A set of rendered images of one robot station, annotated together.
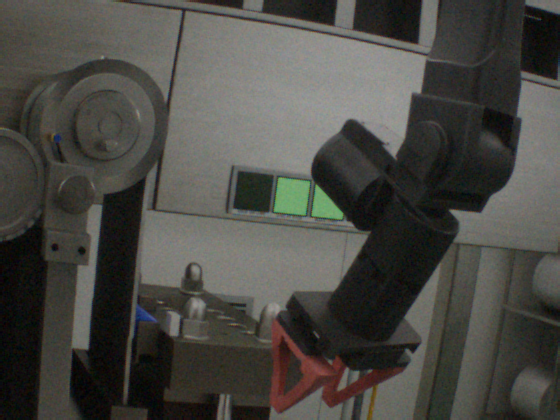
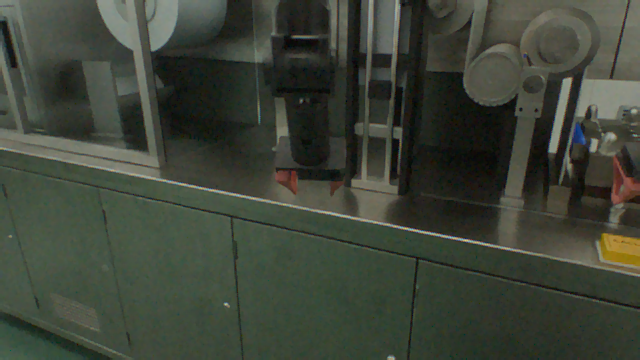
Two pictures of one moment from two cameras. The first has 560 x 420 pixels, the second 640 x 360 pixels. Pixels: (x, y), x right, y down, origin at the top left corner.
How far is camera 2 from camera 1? 0.17 m
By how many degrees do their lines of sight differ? 49
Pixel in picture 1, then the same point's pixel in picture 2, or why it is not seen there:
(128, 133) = (571, 48)
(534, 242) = not seen: outside the picture
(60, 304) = (523, 135)
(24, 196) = (510, 83)
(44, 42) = not seen: outside the picture
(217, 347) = not seen: hidden behind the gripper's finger
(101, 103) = (555, 33)
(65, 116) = (534, 41)
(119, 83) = (568, 20)
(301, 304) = (627, 149)
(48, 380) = (513, 171)
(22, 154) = (509, 62)
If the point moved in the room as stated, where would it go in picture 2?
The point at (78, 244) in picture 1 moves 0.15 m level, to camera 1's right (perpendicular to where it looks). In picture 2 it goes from (534, 107) to (616, 119)
